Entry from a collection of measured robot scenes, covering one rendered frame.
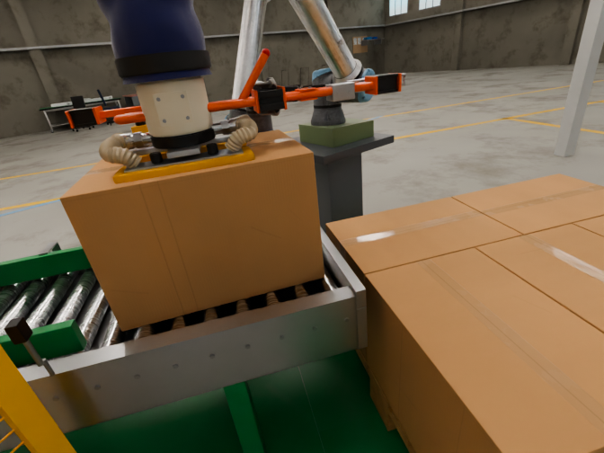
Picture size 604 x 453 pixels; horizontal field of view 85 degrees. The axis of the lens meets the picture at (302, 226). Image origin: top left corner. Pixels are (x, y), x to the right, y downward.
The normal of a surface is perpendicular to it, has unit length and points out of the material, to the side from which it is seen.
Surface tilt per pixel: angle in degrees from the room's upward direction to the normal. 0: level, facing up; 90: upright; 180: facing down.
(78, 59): 90
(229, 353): 90
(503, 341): 0
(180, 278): 90
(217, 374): 90
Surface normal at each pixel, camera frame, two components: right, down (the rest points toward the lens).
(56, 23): 0.58, 0.31
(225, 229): 0.29, 0.40
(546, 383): -0.11, -0.89
